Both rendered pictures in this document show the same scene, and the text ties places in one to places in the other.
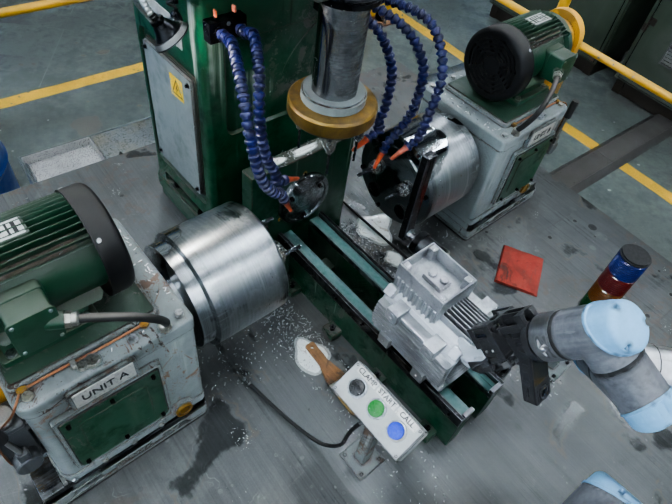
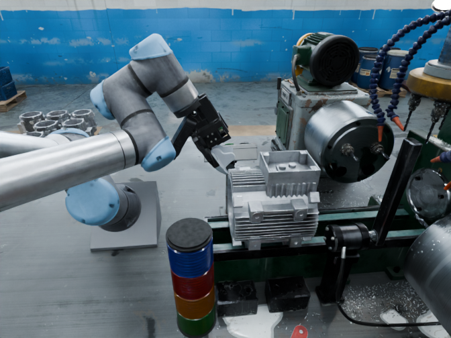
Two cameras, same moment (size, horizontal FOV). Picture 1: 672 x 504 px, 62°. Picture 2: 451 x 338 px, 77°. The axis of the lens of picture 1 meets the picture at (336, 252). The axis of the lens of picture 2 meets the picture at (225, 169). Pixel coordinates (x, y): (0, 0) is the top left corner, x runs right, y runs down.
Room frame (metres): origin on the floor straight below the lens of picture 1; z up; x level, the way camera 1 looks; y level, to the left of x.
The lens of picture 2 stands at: (1.00, -0.74, 1.47)
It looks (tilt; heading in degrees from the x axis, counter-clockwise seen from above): 31 degrees down; 132
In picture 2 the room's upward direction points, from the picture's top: straight up
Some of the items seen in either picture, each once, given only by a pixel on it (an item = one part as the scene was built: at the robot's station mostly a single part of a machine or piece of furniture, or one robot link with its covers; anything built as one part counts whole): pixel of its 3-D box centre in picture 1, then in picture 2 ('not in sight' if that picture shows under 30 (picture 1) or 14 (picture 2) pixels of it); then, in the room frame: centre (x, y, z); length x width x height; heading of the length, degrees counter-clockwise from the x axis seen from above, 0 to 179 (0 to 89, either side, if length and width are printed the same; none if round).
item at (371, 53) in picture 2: not in sight; (367, 71); (-0.70, 5.01, 0.37); 1.20 x 0.80 x 0.74; 41
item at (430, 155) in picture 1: (416, 199); (391, 196); (0.93, -0.16, 1.12); 0.04 x 0.03 x 0.26; 48
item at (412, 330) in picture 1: (436, 322); (268, 204); (0.68, -0.23, 1.01); 0.20 x 0.19 x 0.19; 47
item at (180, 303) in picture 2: (606, 291); (194, 291); (0.78, -0.57, 1.10); 0.06 x 0.06 x 0.04
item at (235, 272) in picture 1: (196, 284); (339, 135); (0.65, 0.27, 1.04); 0.37 x 0.25 x 0.25; 138
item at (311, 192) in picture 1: (304, 199); (426, 194); (0.98, 0.10, 1.02); 0.15 x 0.02 x 0.15; 138
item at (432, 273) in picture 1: (433, 283); (287, 173); (0.71, -0.20, 1.11); 0.12 x 0.11 x 0.07; 47
